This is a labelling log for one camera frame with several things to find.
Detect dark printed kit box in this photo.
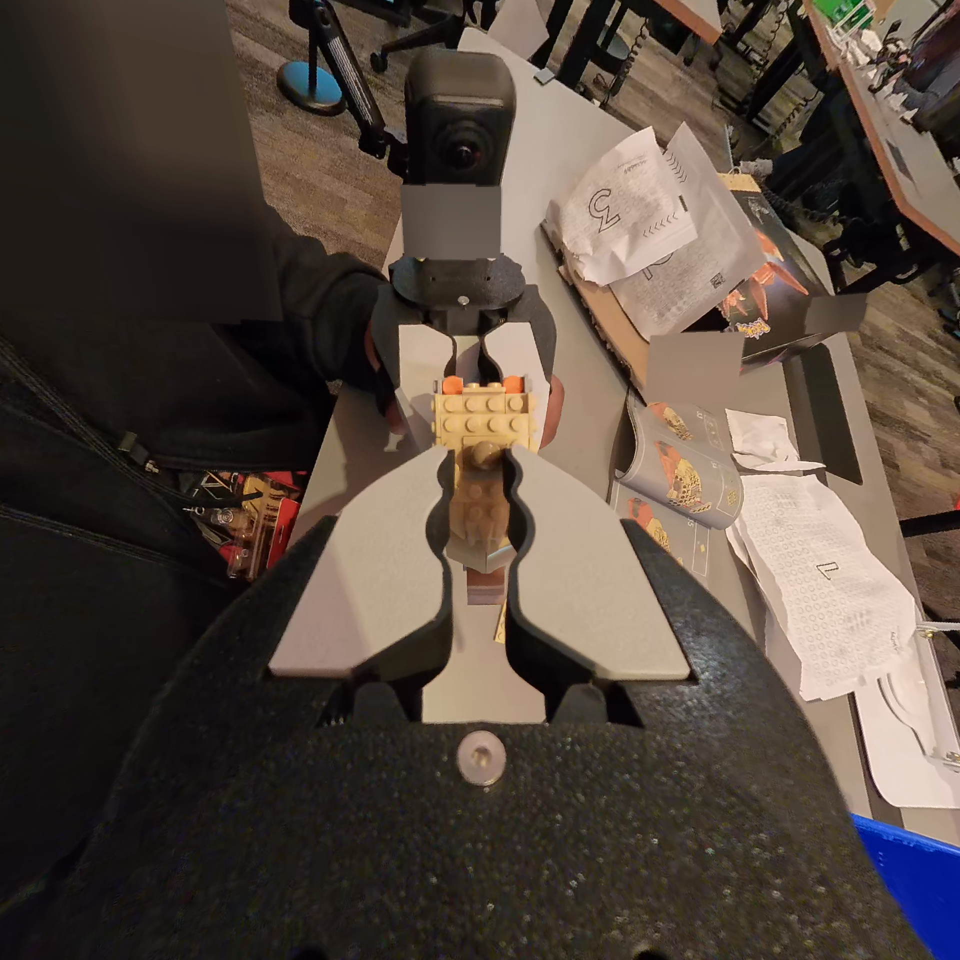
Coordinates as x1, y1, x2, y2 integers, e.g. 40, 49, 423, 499
717, 173, 871, 369

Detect tan brick model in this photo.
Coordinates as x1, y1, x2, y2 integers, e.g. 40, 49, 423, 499
431, 375, 541, 604

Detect black office chair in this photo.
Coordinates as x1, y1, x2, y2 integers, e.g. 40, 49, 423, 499
293, 0, 414, 159

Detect grey desk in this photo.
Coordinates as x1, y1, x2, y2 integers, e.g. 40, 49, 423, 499
293, 23, 960, 849

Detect white dotted paper sheet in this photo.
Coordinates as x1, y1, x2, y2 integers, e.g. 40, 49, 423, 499
728, 468, 919, 703

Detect person's black jacket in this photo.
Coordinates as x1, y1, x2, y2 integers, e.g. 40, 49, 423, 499
0, 0, 391, 960

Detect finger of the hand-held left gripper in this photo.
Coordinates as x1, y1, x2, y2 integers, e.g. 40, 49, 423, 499
480, 318, 553, 439
393, 318, 466, 451

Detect grey instruction booklet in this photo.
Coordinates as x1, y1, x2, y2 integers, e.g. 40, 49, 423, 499
608, 398, 747, 579

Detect brown cardboard piece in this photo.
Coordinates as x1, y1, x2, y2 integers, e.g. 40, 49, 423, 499
563, 255, 655, 391

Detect blue plastic bin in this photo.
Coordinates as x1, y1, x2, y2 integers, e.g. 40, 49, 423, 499
852, 810, 960, 960

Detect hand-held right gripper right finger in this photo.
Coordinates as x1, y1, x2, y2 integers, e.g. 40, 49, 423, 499
500, 447, 696, 706

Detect flattened white paper bags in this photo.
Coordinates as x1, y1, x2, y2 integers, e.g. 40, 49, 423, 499
726, 408, 804, 469

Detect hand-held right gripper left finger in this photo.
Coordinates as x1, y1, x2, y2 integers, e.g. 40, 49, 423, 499
267, 447, 459, 706

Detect wooden rim table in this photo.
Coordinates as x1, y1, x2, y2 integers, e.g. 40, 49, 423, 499
803, 0, 960, 286

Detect blue round stand base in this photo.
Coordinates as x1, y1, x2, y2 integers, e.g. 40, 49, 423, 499
278, 57, 354, 115

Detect person's left forearm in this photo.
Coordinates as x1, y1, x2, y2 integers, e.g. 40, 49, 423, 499
225, 210, 394, 406

